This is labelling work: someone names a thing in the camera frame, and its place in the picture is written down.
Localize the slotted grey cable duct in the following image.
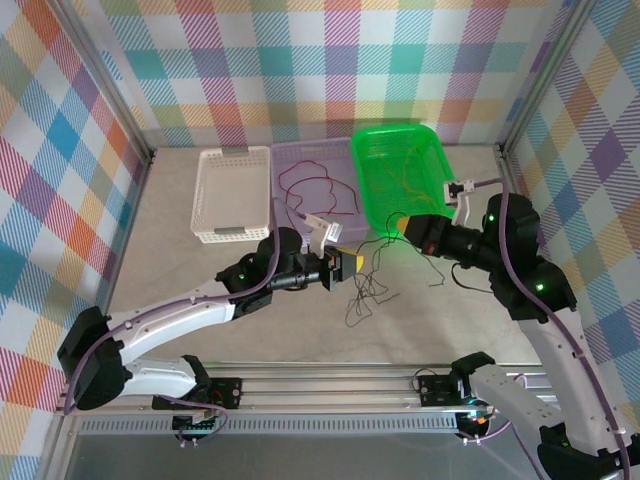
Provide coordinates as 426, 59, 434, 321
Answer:
78, 417, 462, 436

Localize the grey metal panel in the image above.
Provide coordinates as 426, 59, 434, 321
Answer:
64, 432, 604, 480

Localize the thin black cable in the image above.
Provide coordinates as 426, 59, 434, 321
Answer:
415, 249, 447, 290
344, 269, 401, 329
357, 214, 421, 281

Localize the purple perforated plastic basket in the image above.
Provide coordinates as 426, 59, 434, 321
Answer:
269, 137, 374, 241

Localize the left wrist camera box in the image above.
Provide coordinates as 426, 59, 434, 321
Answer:
302, 213, 344, 249

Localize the thin red cable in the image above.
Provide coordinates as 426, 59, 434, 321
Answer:
287, 180, 342, 226
285, 177, 361, 216
277, 158, 334, 201

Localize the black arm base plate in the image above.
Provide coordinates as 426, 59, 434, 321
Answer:
417, 372, 481, 409
152, 377, 244, 412

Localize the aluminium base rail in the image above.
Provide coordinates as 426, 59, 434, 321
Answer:
55, 363, 607, 417

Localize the small control circuit board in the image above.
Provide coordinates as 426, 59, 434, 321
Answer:
457, 410, 494, 432
172, 413, 221, 434

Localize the aluminium frame post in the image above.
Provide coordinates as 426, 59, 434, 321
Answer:
498, 0, 599, 154
47, 0, 157, 166

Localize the green mesh plastic basket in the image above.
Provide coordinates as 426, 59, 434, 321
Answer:
349, 123, 459, 239

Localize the black gripper power cable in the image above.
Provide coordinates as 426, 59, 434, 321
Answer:
451, 263, 496, 292

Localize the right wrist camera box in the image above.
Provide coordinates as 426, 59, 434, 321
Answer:
443, 178, 476, 229

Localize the white perforated plastic basket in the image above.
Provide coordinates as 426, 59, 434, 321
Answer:
191, 145, 274, 245

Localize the aluminium side rail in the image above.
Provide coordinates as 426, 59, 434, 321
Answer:
89, 149, 157, 321
494, 144, 576, 371

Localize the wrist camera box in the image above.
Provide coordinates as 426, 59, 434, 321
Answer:
443, 178, 476, 229
302, 213, 344, 249

